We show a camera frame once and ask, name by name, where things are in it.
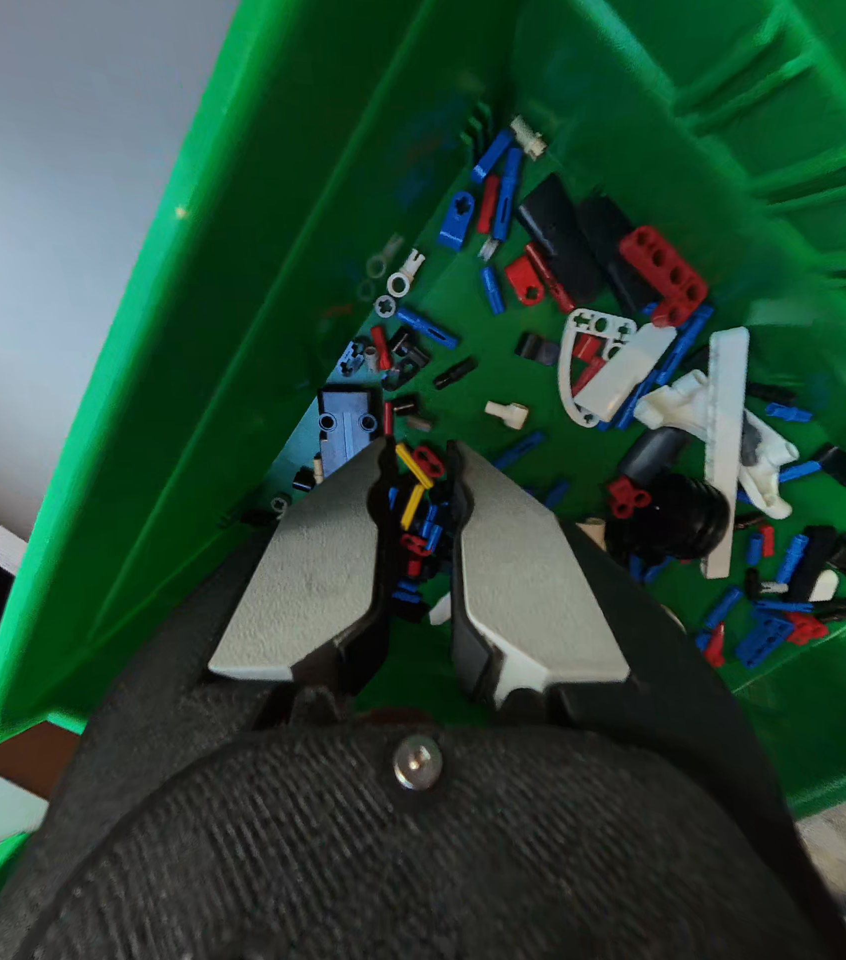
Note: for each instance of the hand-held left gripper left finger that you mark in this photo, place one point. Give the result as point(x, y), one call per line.
point(303, 585)

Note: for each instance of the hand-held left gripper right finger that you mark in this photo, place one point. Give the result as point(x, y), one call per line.
point(528, 592)

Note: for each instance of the yellow axle piece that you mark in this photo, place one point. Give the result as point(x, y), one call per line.
point(413, 506)
point(415, 465)

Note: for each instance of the green plastic storage bin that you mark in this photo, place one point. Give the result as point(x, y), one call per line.
point(243, 300)

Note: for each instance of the pile of small toy bricks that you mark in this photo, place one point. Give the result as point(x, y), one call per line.
point(507, 195)

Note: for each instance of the blue grey holed plate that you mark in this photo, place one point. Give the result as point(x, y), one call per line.
point(348, 435)

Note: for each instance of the black ribbed rubber piece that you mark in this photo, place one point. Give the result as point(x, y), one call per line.
point(681, 521)

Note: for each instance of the long white panel piece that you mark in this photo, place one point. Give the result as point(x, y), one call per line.
point(726, 450)

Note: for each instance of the red angled holed beam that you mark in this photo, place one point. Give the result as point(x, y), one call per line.
point(666, 270)

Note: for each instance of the black curved panel piece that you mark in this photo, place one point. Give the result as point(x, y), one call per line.
point(558, 232)
point(610, 232)

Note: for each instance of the white curved frame piece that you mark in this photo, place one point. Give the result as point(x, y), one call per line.
point(569, 375)

